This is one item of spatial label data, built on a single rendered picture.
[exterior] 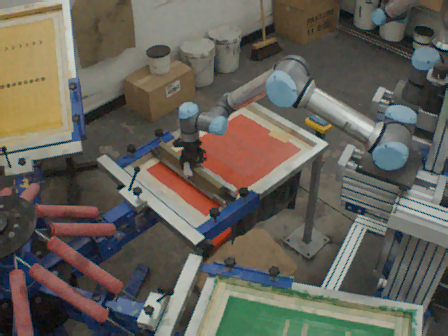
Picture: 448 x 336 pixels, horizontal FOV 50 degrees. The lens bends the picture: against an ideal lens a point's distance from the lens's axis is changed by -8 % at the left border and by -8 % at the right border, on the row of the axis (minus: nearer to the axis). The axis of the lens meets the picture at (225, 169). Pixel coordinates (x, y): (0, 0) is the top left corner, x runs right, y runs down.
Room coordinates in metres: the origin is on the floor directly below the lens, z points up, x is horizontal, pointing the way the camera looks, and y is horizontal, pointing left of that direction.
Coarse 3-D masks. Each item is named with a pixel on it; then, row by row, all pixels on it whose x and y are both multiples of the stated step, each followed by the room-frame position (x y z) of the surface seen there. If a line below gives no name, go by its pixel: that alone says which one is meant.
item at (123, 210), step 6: (120, 204) 1.43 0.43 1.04; (126, 204) 1.43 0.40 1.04; (114, 210) 1.40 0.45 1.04; (120, 210) 1.40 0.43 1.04; (126, 210) 1.40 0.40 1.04; (132, 210) 1.40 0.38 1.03; (102, 216) 1.37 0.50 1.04; (108, 216) 1.36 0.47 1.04; (114, 216) 1.36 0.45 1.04; (120, 216) 1.36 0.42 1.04; (126, 216) 1.38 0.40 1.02; (108, 222) 1.34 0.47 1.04; (114, 222) 1.34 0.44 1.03; (120, 222) 1.36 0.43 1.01
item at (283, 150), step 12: (264, 144) 1.88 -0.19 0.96; (276, 144) 1.88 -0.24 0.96; (288, 144) 1.88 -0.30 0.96; (276, 156) 1.79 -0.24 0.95; (288, 156) 1.79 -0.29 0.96; (216, 168) 1.72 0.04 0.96; (228, 168) 1.72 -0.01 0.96; (264, 168) 1.71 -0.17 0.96; (228, 180) 1.64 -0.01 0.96; (240, 180) 1.64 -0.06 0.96; (252, 180) 1.64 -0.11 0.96; (180, 192) 1.58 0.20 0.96; (192, 192) 1.58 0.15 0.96; (192, 204) 1.50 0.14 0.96; (204, 204) 1.50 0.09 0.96; (216, 204) 1.50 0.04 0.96
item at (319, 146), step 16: (256, 112) 2.13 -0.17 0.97; (272, 112) 2.09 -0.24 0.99; (288, 128) 1.97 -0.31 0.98; (320, 144) 1.83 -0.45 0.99; (144, 160) 1.79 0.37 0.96; (304, 160) 1.72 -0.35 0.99; (144, 176) 1.65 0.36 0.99; (272, 176) 1.62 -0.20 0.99; (288, 176) 1.64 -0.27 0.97; (160, 192) 1.55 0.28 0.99; (256, 192) 1.53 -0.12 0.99; (176, 208) 1.45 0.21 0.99; (192, 224) 1.36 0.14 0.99
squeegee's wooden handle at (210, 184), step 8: (160, 144) 1.78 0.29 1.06; (160, 152) 1.77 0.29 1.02; (168, 152) 1.73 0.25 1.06; (176, 152) 1.72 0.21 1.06; (168, 160) 1.73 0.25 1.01; (176, 160) 1.69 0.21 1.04; (192, 168) 1.61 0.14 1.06; (192, 176) 1.61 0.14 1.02; (200, 176) 1.57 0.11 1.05; (208, 176) 1.56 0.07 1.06; (200, 184) 1.57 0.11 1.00; (208, 184) 1.53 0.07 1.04; (216, 184) 1.51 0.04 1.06; (216, 192) 1.50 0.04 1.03; (224, 192) 1.50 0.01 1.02
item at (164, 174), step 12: (240, 120) 2.08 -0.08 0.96; (252, 120) 2.08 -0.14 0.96; (240, 132) 1.98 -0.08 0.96; (252, 132) 1.98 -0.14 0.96; (264, 132) 1.98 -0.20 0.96; (204, 156) 1.81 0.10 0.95; (156, 168) 1.74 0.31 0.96; (168, 168) 1.74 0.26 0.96; (168, 180) 1.66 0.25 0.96; (180, 180) 1.65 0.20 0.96
